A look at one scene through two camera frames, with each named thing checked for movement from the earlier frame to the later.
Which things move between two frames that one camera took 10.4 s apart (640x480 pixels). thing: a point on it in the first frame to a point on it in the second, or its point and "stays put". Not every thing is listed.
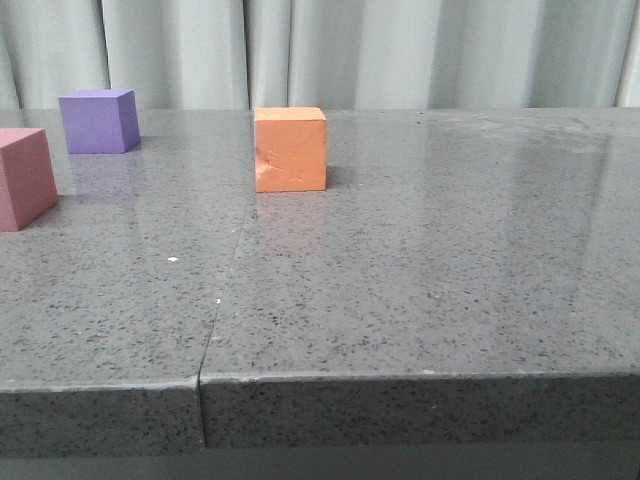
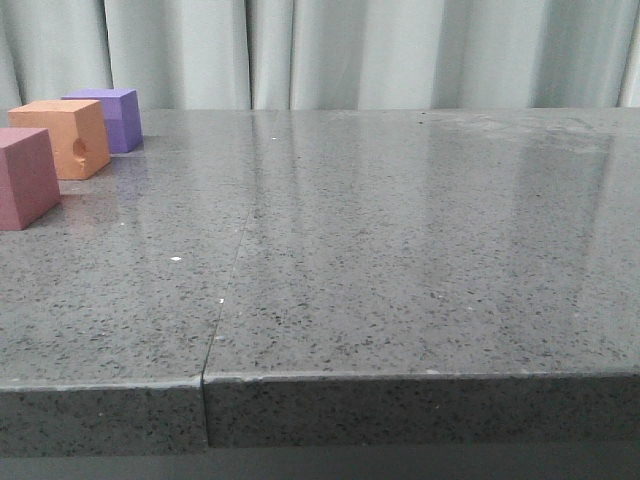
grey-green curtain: x=282 y=54 stays put
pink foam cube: x=27 y=184 stays put
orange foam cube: x=290 y=149 to x=78 y=134
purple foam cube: x=100 y=121 stays put
